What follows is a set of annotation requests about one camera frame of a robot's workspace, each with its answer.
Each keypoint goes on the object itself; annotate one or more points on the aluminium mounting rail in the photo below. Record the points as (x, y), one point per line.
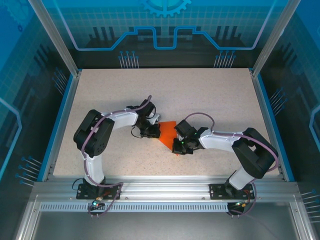
(162, 190)

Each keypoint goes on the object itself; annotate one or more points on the orange paper sheet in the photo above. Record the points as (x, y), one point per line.
(166, 135)

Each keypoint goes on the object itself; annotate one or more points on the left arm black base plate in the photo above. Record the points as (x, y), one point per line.
(81, 195)

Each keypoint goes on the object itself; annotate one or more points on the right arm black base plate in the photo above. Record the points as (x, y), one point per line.
(216, 192)

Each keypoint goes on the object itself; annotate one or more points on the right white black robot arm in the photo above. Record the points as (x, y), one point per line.
(252, 152)

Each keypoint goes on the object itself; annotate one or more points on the blue table edge strip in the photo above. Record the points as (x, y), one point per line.
(49, 150)
(271, 112)

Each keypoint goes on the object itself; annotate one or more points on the aluminium side rail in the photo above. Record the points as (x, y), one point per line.
(67, 112)
(264, 112)

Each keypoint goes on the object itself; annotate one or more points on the aluminium frame post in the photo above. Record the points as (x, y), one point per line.
(60, 42)
(272, 42)

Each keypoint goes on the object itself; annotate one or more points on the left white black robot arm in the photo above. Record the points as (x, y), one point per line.
(92, 140)

